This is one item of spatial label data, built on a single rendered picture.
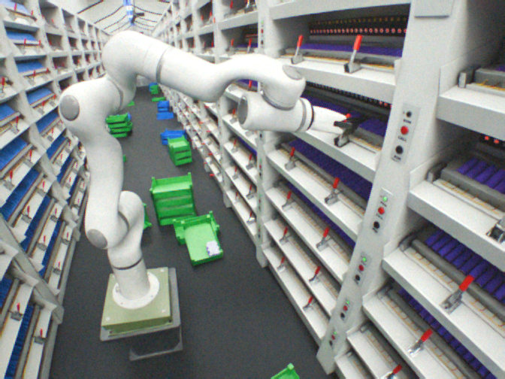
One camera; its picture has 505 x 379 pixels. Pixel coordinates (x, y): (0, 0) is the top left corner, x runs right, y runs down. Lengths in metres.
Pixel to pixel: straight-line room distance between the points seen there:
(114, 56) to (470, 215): 0.79
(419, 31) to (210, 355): 1.35
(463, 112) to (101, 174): 0.83
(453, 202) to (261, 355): 1.04
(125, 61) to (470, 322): 0.92
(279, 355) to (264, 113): 1.08
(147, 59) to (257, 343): 1.22
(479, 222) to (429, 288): 0.20
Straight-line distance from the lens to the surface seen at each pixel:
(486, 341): 0.67
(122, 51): 0.65
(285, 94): 0.53
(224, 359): 1.32
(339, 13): 1.05
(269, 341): 1.35
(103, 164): 0.76
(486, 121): 0.51
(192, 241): 1.75
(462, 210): 0.58
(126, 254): 0.95
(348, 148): 0.74
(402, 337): 0.83
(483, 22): 0.63
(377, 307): 0.85
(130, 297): 1.11
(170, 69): 0.59
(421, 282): 0.69
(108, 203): 0.81
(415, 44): 0.58
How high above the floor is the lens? 1.21
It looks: 31 degrees down
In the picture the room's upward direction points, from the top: straight up
